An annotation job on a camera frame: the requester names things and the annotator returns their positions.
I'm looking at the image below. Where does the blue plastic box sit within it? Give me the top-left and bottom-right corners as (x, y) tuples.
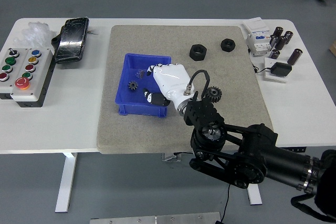
(115, 53), (173, 119)

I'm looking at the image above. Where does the grey metal plate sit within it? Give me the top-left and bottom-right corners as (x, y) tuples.
(90, 212), (221, 224)

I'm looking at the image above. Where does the large black gear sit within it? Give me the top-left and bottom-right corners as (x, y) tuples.
(205, 86), (223, 104)

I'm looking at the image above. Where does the white emergency-stop control box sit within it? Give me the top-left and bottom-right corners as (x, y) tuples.
(10, 48), (55, 109)

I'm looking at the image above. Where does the white circuit breaker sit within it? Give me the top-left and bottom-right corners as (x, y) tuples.
(241, 17), (274, 57)

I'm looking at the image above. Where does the small black hex nut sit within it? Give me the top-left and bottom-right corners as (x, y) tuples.
(219, 37), (236, 51)

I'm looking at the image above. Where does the white four-button control box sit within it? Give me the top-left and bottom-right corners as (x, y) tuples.
(0, 47), (27, 101)

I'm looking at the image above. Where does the white table leg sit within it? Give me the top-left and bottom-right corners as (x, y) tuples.
(54, 152), (78, 213)
(246, 183), (263, 206)

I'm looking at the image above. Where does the grey-brown mat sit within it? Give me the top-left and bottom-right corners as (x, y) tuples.
(96, 25), (277, 155)

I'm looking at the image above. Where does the black table control panel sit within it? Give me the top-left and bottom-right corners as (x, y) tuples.
(282, 146), (307, 153)

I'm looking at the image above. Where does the long black floor cable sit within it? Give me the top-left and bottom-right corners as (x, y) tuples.
(174, 152), (232, 222)

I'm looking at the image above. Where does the crumpled clear plastic bag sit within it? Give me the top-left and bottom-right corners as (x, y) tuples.
(13, 21), (55, 49)

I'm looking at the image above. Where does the black wrapped foot pedal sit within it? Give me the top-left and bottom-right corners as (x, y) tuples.
(51, 17), (90, 65)

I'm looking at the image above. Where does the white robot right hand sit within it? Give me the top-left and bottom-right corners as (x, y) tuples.
(143, 62), (193, 111)

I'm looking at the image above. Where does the large black hex nut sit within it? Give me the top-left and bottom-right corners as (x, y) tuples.
(188, 44), (208, 61)

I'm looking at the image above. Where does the silver under-table bracket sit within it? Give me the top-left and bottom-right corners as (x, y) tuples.
(161, 152), (182, 162)

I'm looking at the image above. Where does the black power adapter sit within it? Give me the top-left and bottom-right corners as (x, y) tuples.
(270, 62), (293, 78)

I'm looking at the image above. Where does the white square base plate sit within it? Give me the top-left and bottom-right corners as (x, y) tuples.
(263, 56), (289, 84)

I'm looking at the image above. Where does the thin black adapter cord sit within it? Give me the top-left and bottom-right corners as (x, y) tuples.
(251, 62), (272, 74)

